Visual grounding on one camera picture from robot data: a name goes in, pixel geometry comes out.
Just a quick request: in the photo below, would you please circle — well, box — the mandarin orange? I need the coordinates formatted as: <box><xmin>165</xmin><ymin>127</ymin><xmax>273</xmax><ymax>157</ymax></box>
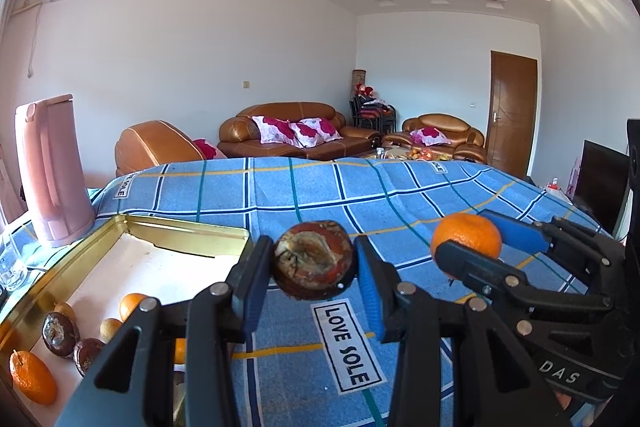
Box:
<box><xmin>431</xmin><ymin>213</ymin><xmax>502</xmax><ymax>280</ymax></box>
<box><xmin>9</xmin><ymin>349</ymin><xmax>57</xmax><ymax>406</ymax></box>

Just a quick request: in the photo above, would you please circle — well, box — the white red floral pillow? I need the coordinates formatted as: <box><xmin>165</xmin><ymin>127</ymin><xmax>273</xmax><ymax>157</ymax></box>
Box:
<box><xmin>410</xmin><ymin>128</ymin><xmax>449</xmax><ymax>148</ymax></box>
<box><xmin>192</xmin><ymin>138</ymin><xmax>227</xmax><ymax>160</ymax></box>
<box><xmin>251</xmin><ymin>115</ymin><xmax>298</xmax><ymax>145</ymax></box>
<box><xmin>289</xmin><ymin>117</ymin><xmax>343</xmax><ymax>148</ymax></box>

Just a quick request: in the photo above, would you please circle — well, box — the black flat television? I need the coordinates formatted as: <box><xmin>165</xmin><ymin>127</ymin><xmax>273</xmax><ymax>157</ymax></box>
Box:
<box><xmin>572</xmin><ymin>139</ymin><xmax>630</xmax><ymax>235</ymax></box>

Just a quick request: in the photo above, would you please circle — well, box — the blue plaid tablecloth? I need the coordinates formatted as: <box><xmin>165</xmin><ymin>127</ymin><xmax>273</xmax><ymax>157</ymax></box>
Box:
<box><xmin>0</xmin><ymin>157</ymin><xmax>626</xmax><ymax>427</ymax></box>

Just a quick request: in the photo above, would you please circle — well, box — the brown wooden door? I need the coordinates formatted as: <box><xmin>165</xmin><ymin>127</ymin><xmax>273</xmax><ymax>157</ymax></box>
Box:
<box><xmin>487</xmin><ymin>50</ymin><xmax>538</xmax><ymax>180</ymax></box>

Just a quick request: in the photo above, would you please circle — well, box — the orange-brown leather armchair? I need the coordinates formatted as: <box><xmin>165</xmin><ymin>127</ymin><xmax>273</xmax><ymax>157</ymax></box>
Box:
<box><xmin>115</xmin><ymin>120</ymin><xmax>228</xmax><ymax>178</ymax></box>

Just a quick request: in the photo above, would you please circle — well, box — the gold metal tin tray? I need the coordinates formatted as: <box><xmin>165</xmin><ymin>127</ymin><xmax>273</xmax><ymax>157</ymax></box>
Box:
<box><xmin>0</xmin><ymin>214</ymin><xmax>253</xmax><ymax>427</ymax></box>

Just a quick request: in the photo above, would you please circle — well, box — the brown leather three-seat sofa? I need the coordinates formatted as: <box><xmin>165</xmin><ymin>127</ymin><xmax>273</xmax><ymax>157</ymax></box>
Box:
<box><xmin>218</xmin><ymin>102</ymin><xmax>383</xmax><ymax>160</ymax></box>

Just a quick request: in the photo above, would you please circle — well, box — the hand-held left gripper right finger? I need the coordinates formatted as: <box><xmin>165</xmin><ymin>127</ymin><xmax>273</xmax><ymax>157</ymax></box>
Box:
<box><xmin>352</xmin><ymin>236</ymin><xmax>563</xmax><ymax>427</ymax></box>

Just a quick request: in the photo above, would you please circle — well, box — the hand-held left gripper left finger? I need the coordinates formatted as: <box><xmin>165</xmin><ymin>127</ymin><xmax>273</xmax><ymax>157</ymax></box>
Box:
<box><xmin>52</xmin><ymin>234</ymin><xmax>275</xmax><ymax>427</ymax></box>

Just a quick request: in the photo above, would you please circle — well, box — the stack of dark chairs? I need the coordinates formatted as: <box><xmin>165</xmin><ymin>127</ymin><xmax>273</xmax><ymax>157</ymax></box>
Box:
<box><xmin>349</xmin><ymin>94</ymin><xmax>398</xmax><ymax>135</ymax></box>

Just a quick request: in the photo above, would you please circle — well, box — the pink curtain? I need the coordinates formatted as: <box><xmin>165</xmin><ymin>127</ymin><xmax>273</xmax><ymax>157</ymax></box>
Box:
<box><xmin>0</xmin><ymin>0</ymin><xmax>41</xmax><ymax>225</ymax></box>

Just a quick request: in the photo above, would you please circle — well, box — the coffee table with food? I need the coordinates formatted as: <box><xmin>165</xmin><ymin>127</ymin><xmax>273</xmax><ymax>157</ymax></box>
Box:
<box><xmin>357</xmin><ymin>146</ymin><xmax>453</xmax><ymax>162</ymax></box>

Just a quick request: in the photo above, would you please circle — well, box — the wrinkled dark passion fruit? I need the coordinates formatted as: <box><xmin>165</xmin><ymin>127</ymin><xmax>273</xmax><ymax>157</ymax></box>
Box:
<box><xmin>73</xmin><ymin>338</ymin><xmax>107</xmax><ymax>378</ymax></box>
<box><xmin>271</xmin><ymin>219</ymin><xmax>358</xmax><ymax>302</ymax></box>
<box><xmin>41</xmin><ymin>312</ymin><xmax>81</xmax><ymax>359</ymax></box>

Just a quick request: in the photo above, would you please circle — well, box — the pink electric kettle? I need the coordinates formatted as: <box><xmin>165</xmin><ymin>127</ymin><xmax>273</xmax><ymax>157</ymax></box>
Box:
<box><xmin>14</xmin><ymin>94</ymin><xmax>96</xmax><ymax>248</ymax></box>

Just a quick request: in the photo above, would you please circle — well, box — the clear glass water bottle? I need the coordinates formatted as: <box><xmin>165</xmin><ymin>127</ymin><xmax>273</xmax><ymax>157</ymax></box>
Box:
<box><xmin>0</xmin><ymin>227</ymin><xmax>28</xmax><ymax>292</ymax></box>

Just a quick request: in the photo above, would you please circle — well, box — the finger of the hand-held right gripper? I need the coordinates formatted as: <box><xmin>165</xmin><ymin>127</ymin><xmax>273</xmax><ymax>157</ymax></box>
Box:
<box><xmin>434</xmin><ymin>240</ymin><xmax>615</xmax><ymax>324</ymax></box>
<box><xmin>477</xmin><ymin>208</ymin><xmax>626</xmax><ymax>280</ymax></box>

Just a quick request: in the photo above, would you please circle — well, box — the brown leather armchair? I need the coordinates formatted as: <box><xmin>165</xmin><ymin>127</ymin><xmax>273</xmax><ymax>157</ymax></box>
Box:
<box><xmin>382</xmin><ymin>113</ymin><xmax>487</xmax><ymax>165</ymax></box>

